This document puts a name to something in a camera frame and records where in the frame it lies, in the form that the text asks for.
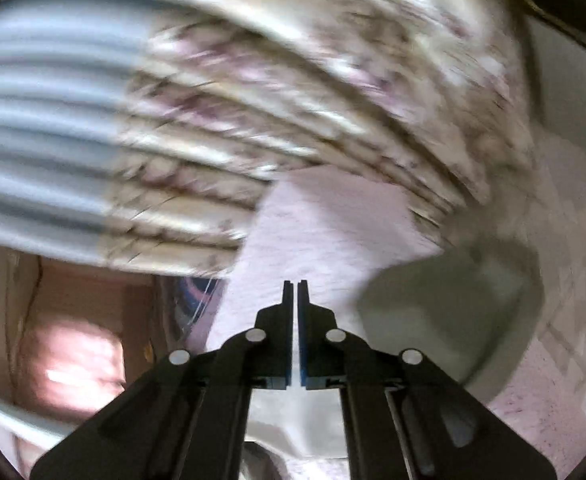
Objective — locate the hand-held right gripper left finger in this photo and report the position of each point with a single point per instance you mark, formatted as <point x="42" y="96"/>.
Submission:
<point x="287" y="340"/>

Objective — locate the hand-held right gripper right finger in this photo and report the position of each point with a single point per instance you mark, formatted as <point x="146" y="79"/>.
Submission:
<point x="304" y="340"/>

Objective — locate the grey and white garment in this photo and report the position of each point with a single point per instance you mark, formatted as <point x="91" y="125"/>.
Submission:
<point x="448" y="310"/>

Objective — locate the pink floral bed sheet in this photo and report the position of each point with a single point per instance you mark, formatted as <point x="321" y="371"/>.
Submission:
<point x="323" y="220"/>

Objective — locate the pink curtain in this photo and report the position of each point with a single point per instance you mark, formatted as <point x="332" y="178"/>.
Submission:
<point x="68" y="360"/>

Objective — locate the blue and floral curtain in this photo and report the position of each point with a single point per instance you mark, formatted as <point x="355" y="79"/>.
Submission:
<point x="173" y="125"/>

